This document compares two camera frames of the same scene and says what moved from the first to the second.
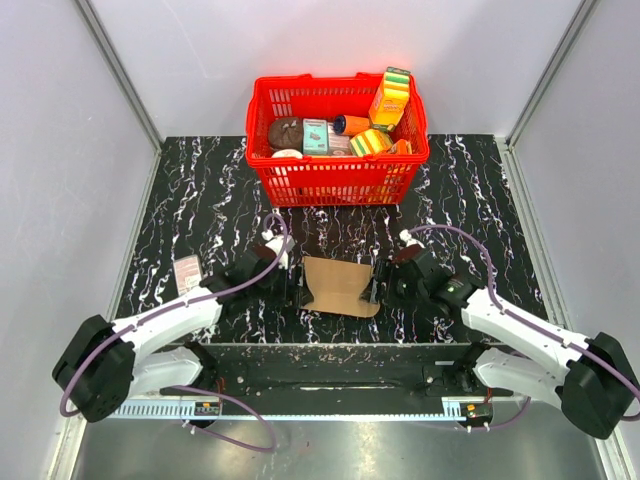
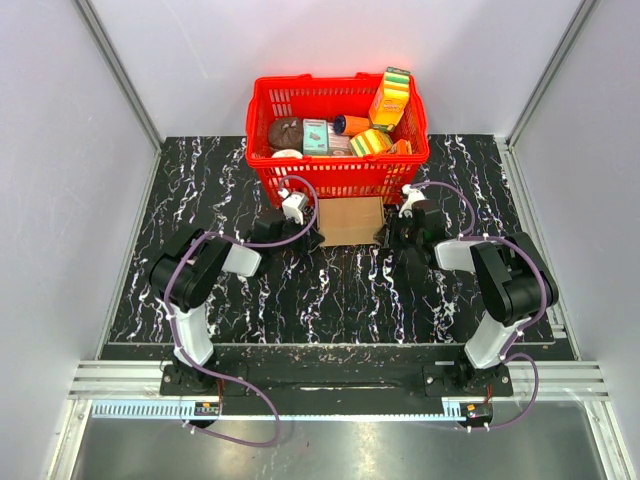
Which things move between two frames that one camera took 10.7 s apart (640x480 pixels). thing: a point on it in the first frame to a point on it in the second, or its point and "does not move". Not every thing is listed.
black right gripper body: x=402 y=289 to x=399 y=234
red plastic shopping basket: x=322 y=181 does not move
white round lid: x=287 y=153 does not move
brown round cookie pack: x=285 y=133 does not move
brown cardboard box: x=337 y=286 to x=346 y=221
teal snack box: x=315 y=136 does not move
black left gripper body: x=275 y=291 to x=300 y=245
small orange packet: x=402 y=146 does not move
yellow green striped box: x=370 y=142 does not move
